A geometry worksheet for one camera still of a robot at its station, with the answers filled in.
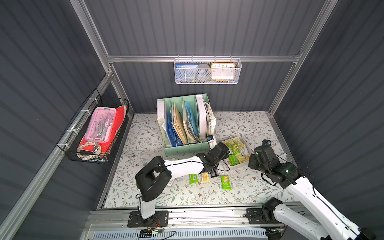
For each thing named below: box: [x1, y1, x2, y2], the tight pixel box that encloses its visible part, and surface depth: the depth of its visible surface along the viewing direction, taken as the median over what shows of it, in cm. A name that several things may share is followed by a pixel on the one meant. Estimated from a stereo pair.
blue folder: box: [165, 107, 183, 147], surface depth 89 cm
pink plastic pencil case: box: [85, 107, 117, 143], surface depth 74 cm
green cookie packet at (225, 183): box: [220, 175, 232, 190], surface depth 86 cm
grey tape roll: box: [195, 63, 212, 82], surface depth 89 cm
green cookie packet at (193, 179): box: [189, 174, 200, 185], surface depth 88 cm
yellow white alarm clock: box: [211, 62, 236, 82], surface depth 90 cm
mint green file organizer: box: [156, 93, 210, 156], surface depth 92 cm
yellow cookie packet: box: [201, 172, 211, 183], surface depth 87 cm
